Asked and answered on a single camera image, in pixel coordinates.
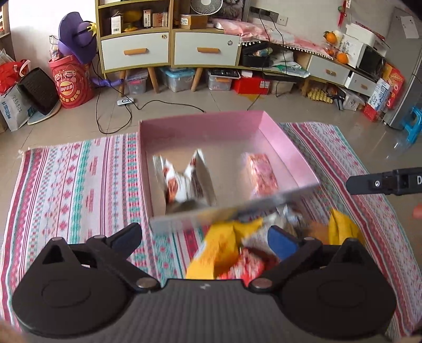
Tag red white candy packet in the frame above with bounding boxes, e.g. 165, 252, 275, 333
217, 248, 280, 286

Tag large yellow snack packet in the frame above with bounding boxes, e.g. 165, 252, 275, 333
185, 218, 263, 280

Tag right hand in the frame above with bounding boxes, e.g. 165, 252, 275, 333
413, 204, 422, 219

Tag white printed snack packet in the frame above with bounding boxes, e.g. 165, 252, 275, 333
241, 204, 308, 255

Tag blue plastic stool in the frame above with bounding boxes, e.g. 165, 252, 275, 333
401, 106, 422, 145

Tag striped patterned cloth mat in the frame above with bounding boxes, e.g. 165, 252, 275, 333
1, 122, 421, 340

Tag pink wrapped snack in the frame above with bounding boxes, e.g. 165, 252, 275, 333
245, 153, 279, 199

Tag white red biscuit packet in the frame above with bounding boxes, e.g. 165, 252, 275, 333
152, 149, 217, 214

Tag pink cardboard box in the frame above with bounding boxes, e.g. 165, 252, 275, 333
138, 111, 320, 234

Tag white microwave oven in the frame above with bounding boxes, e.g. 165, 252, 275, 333
340, 23, 390, 79

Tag grey refrigerator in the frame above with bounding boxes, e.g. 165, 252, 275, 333
383, 8, 421, 130

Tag red box under stand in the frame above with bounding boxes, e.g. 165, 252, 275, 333
232, 77, 271, 95

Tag low wooden tv stand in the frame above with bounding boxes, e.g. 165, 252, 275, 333
240, 32, 383, 97

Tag red snack bucket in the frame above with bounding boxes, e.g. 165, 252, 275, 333
49, 55, 94, 109

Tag black woven basket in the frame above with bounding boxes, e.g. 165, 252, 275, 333
17, 67, 60, 115

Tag clear blue-lid storage bin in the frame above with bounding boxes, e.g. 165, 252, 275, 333
160, 66, 195, 93

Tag purple plush toy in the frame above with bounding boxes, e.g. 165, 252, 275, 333
58, 11, 97, 64

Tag wooden white drawer cabinet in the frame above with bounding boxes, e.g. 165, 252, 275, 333
95, 1, 241, 93

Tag white desk fan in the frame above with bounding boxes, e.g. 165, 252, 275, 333
190, 0, 223, 16

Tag black cable on floor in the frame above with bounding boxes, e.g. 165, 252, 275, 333
94, 59, 207, 135

